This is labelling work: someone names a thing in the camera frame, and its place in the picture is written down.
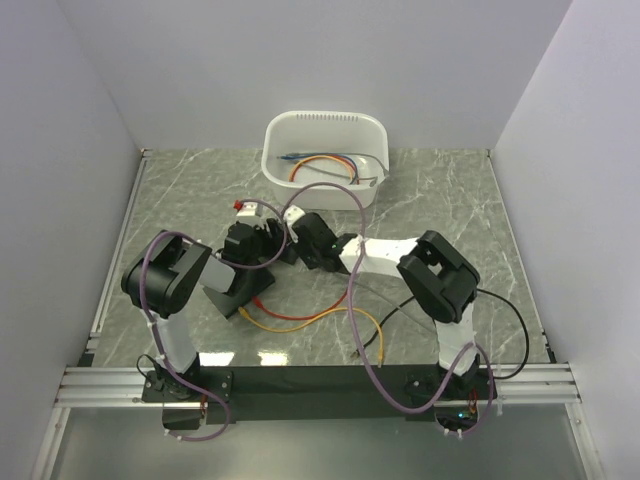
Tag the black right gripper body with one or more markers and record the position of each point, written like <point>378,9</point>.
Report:
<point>309,256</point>

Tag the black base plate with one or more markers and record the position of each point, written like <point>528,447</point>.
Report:
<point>319,392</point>

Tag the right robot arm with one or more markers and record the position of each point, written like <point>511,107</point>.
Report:
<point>442,281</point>

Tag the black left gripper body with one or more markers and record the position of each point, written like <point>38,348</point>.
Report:
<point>265,247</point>

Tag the black network switch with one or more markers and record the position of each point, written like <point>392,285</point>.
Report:
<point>247,285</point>
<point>289,255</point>

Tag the white plastic bin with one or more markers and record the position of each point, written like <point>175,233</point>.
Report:
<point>346,153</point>

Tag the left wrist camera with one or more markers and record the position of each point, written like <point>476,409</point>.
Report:
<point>246,209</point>

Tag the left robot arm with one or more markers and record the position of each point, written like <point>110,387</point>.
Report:
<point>164,276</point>

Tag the aluminium rail frame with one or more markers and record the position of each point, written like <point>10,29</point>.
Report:
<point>301,427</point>

